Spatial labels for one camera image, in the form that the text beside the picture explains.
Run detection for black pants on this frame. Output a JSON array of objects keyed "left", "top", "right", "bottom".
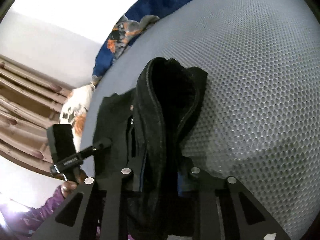
[{"left": 93, "top": 57, "right": 207, "bottom": 239}]

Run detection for left hand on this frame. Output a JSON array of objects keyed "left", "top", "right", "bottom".
[{"left": 60, "top": 167, "right": 89, "bottom": 198}]

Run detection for white floral pillow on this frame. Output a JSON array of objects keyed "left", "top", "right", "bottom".
[{"left": 59, "top": 84, "right": 95, "bottom": 138}]

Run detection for beige striped curtain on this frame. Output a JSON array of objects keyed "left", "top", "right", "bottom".
[{"left": 0, "top": 56, "right": 71, "bottom": 176}]

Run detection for purple patterned sleeve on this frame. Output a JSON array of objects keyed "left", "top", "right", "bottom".
[{"left": 1, "top": 181, "right": 78, "bottom": 239}]

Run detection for grey mesh mattress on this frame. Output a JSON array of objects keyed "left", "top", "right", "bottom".
[{"left": 81, "top": 0, "right": 319, "bottom": 239}]

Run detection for navy floral blanket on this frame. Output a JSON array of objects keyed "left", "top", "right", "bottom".
[{"left": 91, "top": 0, "right": 192, "bottom": 86}]

